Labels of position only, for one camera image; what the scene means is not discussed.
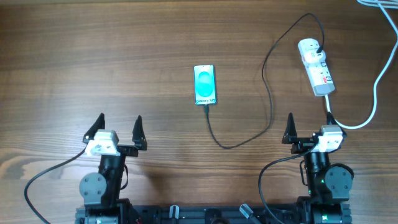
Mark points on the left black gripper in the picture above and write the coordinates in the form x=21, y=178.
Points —
x=137, y=137

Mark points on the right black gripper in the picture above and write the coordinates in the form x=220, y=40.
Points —
x=302, y=144

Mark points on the blue Galaxy smartphone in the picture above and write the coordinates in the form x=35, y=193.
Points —
x=205, y=85

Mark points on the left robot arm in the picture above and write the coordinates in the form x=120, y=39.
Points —
x=100, y=190

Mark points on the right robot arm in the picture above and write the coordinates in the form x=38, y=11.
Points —
x=328, y=184

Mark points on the white charger plug adapter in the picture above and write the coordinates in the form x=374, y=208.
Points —
x=312, y=57

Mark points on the white power strip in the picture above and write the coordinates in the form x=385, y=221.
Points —
x=318, y=74

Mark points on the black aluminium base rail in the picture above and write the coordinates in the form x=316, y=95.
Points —
x=278, y=213

